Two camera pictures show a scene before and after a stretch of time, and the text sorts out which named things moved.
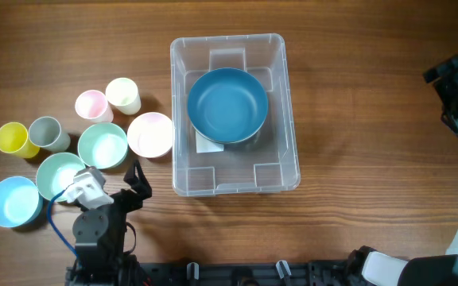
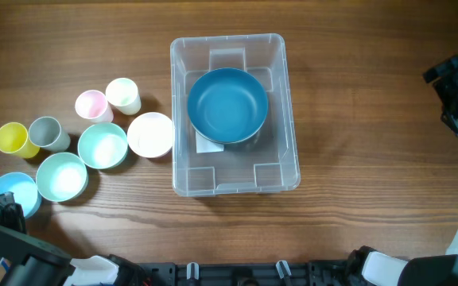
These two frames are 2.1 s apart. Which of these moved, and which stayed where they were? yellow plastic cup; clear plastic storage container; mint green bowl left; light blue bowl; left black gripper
Moved: light blue bowl; left black gripper
Stayed: yellow plastic cup; clear plastic storage container; mint green bowl left
